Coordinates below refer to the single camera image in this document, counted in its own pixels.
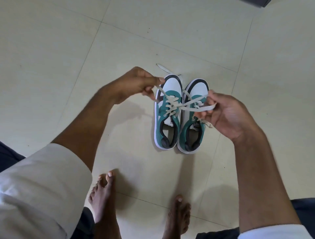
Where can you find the person's left hand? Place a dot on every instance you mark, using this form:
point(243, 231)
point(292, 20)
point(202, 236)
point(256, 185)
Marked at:
point(128, 83)

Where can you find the person's right hand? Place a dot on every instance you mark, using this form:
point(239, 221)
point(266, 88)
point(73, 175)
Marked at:
point(228, 115)

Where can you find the person's right thumb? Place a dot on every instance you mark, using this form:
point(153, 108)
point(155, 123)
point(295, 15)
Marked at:
point(213, 98)

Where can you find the person's left thumb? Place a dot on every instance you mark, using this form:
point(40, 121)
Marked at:
point(149, 92)

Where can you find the white shoelace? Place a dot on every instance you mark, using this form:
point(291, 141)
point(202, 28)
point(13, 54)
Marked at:
point(196, 107)
point(187, 94)

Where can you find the person's left forearm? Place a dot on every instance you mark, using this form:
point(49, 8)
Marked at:
point(83, 128)

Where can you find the person's right forearm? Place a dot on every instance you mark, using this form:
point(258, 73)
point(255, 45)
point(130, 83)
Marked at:
point(258, 182)

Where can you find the green white sneaker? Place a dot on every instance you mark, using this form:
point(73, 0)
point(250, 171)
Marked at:
point(199, 88)
point(172, 86)

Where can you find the dark furniture base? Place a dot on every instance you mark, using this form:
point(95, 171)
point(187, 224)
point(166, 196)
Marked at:
point(257, 2)

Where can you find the person's left foot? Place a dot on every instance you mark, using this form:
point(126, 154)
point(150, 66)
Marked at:
point(102, 197)

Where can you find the person's foot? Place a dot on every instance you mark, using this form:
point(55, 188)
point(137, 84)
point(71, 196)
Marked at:
point(102, 197)
point(178, 216)

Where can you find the person's right foot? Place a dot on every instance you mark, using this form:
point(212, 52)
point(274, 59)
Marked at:
point(178, 216)

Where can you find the cream shirt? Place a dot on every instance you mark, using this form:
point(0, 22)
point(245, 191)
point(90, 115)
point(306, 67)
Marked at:
point(37, 187)

